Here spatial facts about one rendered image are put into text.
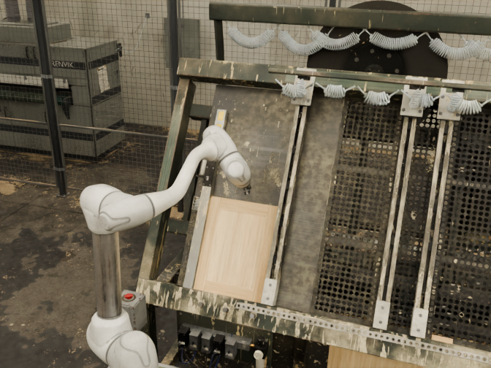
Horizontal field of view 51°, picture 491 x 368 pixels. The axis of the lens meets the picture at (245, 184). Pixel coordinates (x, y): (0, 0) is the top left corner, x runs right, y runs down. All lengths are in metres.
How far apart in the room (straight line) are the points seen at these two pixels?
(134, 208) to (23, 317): 2.47
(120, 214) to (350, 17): 1.78
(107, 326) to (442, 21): 2.24
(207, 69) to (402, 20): 1.08
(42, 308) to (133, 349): 2.25
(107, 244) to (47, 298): 2.34
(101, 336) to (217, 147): 0.90
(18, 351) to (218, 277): 1.74
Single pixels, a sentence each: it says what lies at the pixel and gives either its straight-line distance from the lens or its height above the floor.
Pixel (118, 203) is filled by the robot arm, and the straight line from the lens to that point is 1.91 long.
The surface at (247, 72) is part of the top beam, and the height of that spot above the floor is 1.90.
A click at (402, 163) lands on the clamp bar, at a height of 1.57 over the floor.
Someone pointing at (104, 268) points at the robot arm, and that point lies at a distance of 2.13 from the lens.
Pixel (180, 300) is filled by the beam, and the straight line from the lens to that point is 2.72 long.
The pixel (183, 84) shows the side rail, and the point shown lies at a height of 1.81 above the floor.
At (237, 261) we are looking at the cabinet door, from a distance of 2.65.
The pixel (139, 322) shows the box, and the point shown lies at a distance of 2.67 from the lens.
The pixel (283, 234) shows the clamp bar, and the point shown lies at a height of 1.22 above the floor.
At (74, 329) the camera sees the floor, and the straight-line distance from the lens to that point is 4.02.
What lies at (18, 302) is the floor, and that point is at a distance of 4.42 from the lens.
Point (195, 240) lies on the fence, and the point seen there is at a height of 1.11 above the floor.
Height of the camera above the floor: 2.45
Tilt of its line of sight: 24 degrees down
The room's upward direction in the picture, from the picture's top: 1 degrees clockwise
